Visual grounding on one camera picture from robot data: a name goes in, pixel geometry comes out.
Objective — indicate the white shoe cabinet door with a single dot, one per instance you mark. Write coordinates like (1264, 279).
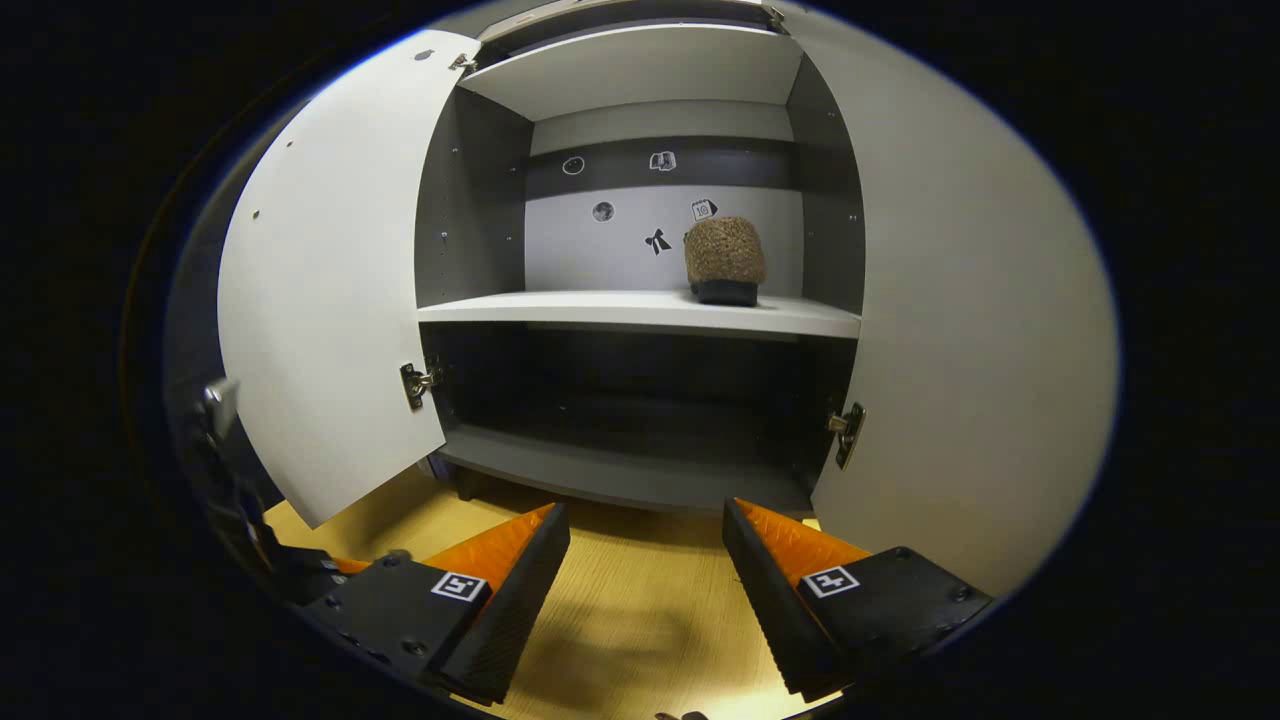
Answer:
(330, 280)
(980, 330)

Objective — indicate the metal door hinge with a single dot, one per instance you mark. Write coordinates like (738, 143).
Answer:
(418, 383)
(848, 432)
(775, 17)
(461, 62)

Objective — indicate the white shoe cabinet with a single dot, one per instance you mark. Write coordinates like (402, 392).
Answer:
(470, 220)

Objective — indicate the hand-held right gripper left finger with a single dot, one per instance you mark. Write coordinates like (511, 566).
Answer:
(515, 610)

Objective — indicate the brown fuzzy shoe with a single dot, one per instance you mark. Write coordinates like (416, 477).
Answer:
(725, 255)

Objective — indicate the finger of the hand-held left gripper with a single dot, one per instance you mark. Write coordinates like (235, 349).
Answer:
(352, 566)

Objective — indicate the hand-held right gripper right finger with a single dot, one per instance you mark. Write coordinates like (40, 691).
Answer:
(775, 605)

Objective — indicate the white cabinet shelf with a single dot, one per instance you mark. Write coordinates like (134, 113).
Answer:
(620, 310)
(640, 70)

